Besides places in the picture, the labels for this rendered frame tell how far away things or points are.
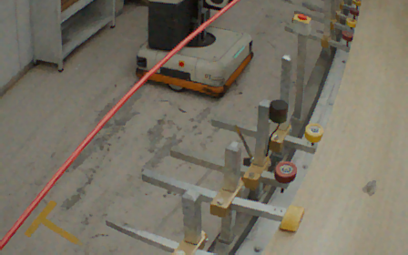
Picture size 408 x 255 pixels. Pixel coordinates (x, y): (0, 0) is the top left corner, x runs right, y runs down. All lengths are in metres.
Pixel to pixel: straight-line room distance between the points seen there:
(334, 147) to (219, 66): 1.77
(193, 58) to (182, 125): 0.44
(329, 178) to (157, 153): 1.69
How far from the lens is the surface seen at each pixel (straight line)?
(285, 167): 1.72
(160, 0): 3.45
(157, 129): 3.37
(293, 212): 1.46
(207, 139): 3.28
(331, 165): 1.76
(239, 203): 1.51
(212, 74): 3.47
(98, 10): 4.85
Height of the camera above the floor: 2.03
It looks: 36 degrees down
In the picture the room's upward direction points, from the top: straight up
